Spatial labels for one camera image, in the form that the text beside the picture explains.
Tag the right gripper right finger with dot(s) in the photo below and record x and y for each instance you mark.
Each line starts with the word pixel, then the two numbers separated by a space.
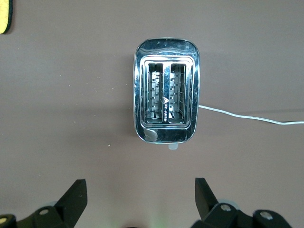
pixel 221 218

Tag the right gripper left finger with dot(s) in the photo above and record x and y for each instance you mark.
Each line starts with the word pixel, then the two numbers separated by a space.
pixel 59 213

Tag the chrome and beige toaster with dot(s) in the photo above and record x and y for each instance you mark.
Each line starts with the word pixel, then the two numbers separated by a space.
pixel 166 52

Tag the yellow quilted oven mitt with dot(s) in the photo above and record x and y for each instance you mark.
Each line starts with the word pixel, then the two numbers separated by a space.
pixel 3 14

